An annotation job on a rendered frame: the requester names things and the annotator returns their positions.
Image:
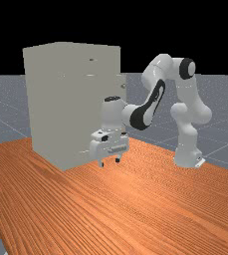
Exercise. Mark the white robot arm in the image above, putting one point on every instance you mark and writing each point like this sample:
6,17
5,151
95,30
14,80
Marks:
185,132

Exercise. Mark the pale grey cabinet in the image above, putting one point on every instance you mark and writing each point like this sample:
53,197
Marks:
65,106

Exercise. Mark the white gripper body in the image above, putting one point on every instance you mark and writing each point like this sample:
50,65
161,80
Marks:
107,146

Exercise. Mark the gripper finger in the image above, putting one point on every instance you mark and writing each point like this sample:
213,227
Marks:
117,158
101,163

